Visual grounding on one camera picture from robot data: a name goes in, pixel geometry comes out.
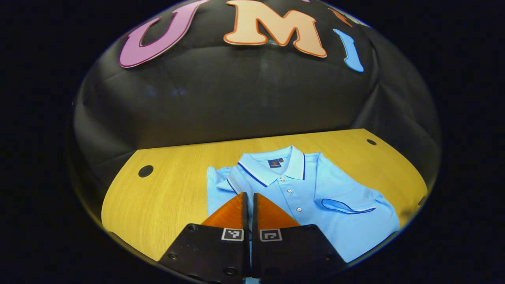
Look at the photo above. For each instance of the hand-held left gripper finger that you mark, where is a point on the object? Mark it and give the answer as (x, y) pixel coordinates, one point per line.
(245, 215)
(255, 215)

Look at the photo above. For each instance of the light blue T-shirt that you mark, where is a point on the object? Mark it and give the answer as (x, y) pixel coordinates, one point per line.
(327, 185)

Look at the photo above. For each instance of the black backdrop cloth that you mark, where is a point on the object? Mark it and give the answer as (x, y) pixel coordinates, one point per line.
(256, 90)

